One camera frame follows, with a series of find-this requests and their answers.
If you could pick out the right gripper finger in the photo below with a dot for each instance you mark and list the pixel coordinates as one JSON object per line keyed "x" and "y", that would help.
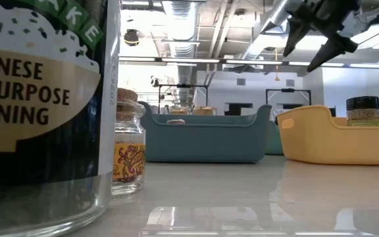
{"x": 296, "y": 33}
{"x": 337, "y": 47}

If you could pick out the furikake jar black lid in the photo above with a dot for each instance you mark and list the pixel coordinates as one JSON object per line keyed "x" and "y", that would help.
{"x": 363, "y": 113}
{"x": 38, "y": 98}

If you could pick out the ceiling light strip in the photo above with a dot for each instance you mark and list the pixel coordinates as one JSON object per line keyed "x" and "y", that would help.
{"x": 255, "y": 62}
{"x": 192, "y": 60}
{"x": 373, "y": 66}
{"x": 140, "y": 59}
{"x": 331, "y": 64}

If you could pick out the yellow hanging pendant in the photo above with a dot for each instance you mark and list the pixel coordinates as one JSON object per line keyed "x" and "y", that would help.
{"x": 277, "y": 78}

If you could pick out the dark desk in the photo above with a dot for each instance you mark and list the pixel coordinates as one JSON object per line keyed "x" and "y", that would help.
{"x": 239, "y": 107}

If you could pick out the yellow plastic bin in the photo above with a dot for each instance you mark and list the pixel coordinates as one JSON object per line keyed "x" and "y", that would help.
{"x": 324, "y": 141}

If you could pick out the teal plastic bin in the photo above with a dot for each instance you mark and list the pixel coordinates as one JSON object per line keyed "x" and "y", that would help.
{"x": 274, "y": 141}

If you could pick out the blue plastic bin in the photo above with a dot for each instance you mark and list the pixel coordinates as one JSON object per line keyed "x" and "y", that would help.
{"x": 206, "y": 141}

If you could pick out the small cork-stoppered glass jar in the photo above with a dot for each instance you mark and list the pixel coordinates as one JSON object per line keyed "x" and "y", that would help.
{"x": 175, "y": 121}
{"x": 128, "y": 164}

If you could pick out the black dome fixture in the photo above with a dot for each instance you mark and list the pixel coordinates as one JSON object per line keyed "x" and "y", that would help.
{"x": 131, "y": 37}

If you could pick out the silver ventilation duct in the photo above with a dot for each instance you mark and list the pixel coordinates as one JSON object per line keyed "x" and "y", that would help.
{"x": 275, "y": 16}

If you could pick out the square wall vent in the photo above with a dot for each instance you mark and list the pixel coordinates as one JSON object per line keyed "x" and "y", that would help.
{"x": 290, "y": 82}
{"x": 241, "y": 82}

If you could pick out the black frame rig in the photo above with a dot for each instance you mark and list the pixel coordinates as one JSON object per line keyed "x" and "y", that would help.
{"x": 288, "y": 89}
{"x": 183, "y": 85}

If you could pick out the corrugated round air duct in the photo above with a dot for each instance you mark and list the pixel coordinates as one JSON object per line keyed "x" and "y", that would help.
{"x": 183, "y": 26}

